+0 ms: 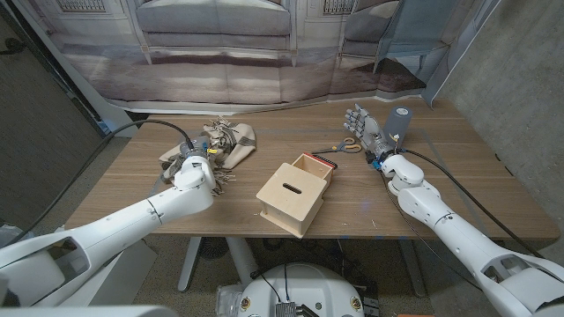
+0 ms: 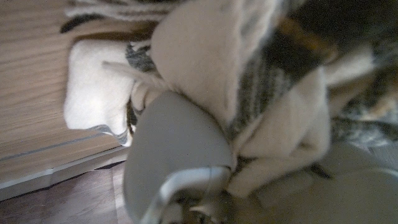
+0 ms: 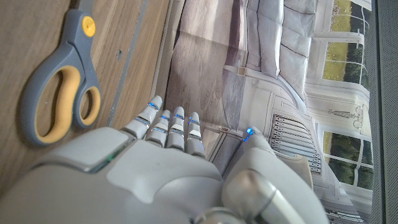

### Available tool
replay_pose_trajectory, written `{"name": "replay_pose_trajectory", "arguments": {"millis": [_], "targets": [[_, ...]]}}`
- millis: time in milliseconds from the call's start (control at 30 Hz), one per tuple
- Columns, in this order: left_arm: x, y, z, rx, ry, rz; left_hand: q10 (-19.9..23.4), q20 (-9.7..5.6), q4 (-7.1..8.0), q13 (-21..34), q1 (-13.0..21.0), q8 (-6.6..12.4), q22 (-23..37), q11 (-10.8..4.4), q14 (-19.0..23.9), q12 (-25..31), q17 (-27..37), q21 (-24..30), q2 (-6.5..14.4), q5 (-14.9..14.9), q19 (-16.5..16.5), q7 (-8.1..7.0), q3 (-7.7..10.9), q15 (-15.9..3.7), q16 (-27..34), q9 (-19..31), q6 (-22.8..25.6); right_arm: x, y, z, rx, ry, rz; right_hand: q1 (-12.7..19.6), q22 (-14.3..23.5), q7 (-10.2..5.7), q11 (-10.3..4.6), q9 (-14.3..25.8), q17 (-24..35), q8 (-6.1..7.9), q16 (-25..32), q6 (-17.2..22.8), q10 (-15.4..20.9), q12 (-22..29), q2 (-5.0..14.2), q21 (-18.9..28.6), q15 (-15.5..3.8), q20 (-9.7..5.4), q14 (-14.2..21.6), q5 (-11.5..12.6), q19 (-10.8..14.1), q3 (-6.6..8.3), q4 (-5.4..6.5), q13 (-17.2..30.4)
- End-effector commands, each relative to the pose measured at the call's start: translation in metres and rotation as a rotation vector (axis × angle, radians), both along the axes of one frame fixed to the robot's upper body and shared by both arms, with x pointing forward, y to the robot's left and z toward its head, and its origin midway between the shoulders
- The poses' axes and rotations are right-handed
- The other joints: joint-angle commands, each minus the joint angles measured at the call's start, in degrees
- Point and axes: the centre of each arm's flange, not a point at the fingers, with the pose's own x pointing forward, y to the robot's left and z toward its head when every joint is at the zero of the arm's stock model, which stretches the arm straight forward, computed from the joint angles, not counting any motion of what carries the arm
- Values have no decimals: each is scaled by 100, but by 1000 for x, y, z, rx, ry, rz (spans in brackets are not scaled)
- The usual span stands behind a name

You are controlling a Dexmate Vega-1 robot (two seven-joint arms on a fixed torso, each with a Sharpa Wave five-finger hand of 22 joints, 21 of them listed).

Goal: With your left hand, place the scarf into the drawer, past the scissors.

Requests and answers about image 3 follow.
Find printed room backdrop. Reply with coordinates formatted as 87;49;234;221
152;0;379;224

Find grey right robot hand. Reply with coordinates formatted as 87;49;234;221
0;95;330;224

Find grey and yellow scissors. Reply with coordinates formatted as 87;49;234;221
19;8;102;147

